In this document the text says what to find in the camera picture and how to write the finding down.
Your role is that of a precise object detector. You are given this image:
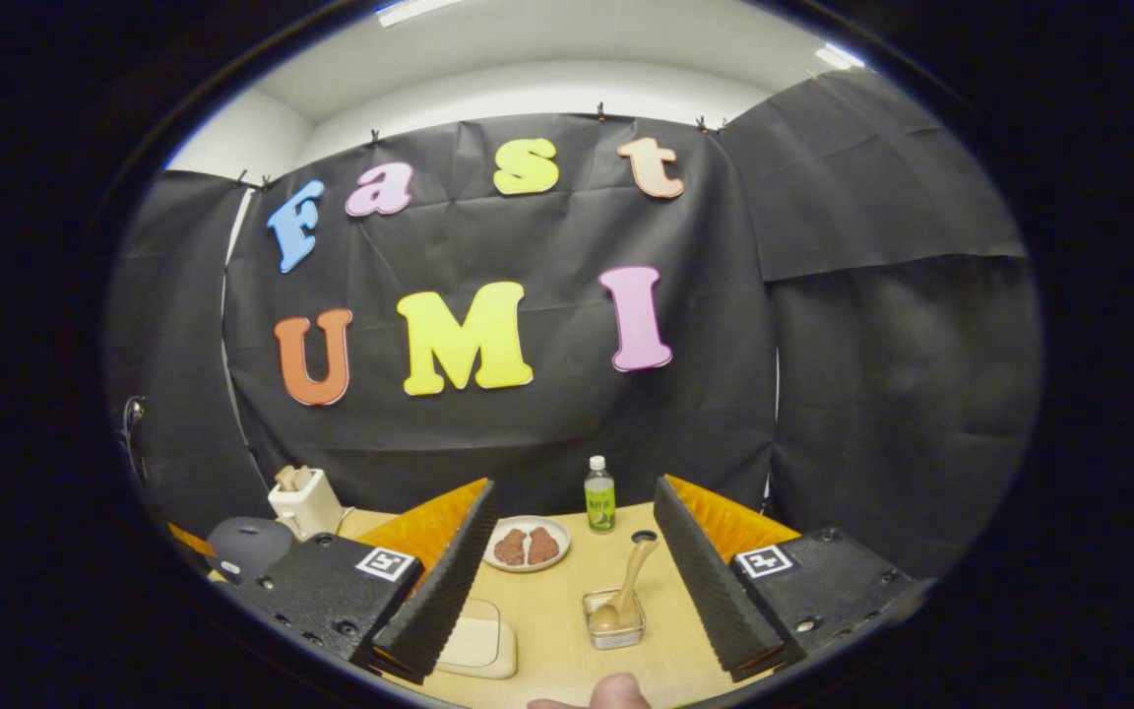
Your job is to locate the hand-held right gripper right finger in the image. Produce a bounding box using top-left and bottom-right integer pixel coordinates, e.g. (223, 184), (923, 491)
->
(653, 475), (932, 690)

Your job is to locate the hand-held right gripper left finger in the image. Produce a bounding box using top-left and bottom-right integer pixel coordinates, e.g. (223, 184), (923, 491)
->
(227, 478), (496, 685)

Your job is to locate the dark grey rice cooker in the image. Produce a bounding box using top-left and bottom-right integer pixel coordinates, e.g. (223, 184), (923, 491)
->
(205, 517), (297, 584)

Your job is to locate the wooden spoon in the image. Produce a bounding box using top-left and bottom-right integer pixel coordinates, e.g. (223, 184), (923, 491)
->
(590, 538), (661, 633)

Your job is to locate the clear plastic rice container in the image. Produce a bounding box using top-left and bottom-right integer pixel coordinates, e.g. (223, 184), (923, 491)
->
(434, 598), (519, 680)

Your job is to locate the clear square chopstick holder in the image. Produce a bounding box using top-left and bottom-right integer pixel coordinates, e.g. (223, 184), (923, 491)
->
(582, 588), (647, 651)

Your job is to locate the white round plate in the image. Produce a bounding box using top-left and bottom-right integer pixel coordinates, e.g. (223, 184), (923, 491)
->
(483, 515), (572, 573)

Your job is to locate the white toaster with bread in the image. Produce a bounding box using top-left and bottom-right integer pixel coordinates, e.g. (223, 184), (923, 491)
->
(268, 465), (345, 542)

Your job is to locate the green tea bottle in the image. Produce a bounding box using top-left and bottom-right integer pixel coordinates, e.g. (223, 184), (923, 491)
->
(584, 455), (617, 534)

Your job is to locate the black backdrop cloth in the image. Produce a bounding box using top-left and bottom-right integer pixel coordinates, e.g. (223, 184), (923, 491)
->
(104, 69), (1045, 582)

